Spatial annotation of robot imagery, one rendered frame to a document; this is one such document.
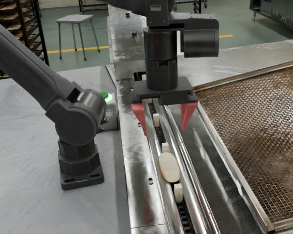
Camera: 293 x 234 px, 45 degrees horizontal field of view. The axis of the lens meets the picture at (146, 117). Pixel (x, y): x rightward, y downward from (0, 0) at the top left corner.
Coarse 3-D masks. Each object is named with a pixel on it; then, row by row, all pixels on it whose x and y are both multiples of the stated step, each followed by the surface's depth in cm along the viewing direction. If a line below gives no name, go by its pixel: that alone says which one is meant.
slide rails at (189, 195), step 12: (144, 72) 119; (144, 108) 95; (156, 108) 94; (168, 132) 83; (156, 144) 78; (168, 144) 78; (156, 156) 74; (180, 156) 73; (156, 168) 70; (180, 168) 70; (180, 180) 66; (168, 192) 63; (192, 192) 63; (168, 204) 61; (192, 204) 60; (168, 216) 58; (192, 216) 58; (180, 228) 56; (204, 228) 55
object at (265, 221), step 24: (264, 72) 92; (288, 72) 90; (216, 96) 88; (264, 96) 82; (216, 120) 78; (264, 120) 73; (288, 120) 71; (240, 144) 68; (264, 144) 66; (264, 168) 61; (264, 216) 51
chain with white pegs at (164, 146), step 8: (152, 104) 99; (152, 112) 95; (160, 136) 84; (160, 144) 80; (168, 152) 74; (176, 184) 62; (176, 192) 62; (176, 200) 62; (184, 208) 61; (184, 216) 59; (184, 224) 58; (184, 232) 56; (192, 232) 56
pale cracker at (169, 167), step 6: (162, 156) 72; (168, 156) 72; (162, 162) 70; (168, 162) 70; (174, 162) 70; (162, 168) 69; (168, 168) 68; (174, 168) 68; (162, 174) 68; (168, 174) 67; (174, 174) 67; (168, 180) 66; (174, 180) 66
